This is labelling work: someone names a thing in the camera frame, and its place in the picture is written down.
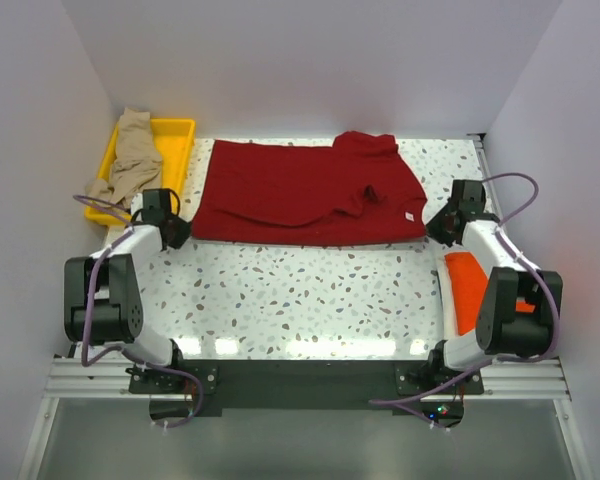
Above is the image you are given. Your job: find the dark red t shirt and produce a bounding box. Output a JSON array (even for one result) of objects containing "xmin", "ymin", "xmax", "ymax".
[{"xmin": 192, "ymin": 131, "xmax": 427, "ymax": 247}]

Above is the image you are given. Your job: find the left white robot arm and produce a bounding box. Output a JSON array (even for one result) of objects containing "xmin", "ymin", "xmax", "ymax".
[{"xmin": 64, "ymin": 188, "xmax": 191, "ymax": 392}]

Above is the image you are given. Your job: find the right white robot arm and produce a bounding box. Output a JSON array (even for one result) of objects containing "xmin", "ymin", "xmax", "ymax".
[{"xmin": 425, "ymin": 180, "xmax": 563, "ymax": 393}]

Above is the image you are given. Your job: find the beige crumpled t shirt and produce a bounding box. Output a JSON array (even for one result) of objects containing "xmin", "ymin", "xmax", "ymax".
[{"xmin": 86, "ymin": 108, "xmax": 163, "ymax": 209}]

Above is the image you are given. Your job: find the yellow plastic tray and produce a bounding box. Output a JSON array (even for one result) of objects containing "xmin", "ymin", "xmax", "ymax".
[{"xmin": 84, "ymin": 118, "xmax": 196, "ymax": 227}]

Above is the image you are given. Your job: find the orange folded t shirt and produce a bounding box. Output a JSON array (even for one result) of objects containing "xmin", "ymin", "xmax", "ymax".
[{"xmin": 444, "ymin": 252, "xmax": 536, "ymax": 337}]

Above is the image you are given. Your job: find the white folded t shirt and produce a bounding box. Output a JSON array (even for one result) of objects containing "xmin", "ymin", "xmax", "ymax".
[{"xmin": 436, "ymin": 255, "xmax": 458, "ymax": 340}]

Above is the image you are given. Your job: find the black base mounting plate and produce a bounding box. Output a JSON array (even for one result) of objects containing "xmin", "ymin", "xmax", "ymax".
[{"xmin": 125, "ymin": 360, "xmax": 455, "ymax": 420}]

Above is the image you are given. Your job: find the aluminium frame rail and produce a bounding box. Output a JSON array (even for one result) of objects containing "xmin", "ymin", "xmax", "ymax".
[{"xmin": 43, "ymin": 358, "xmax": 131, "ymax": 399}]

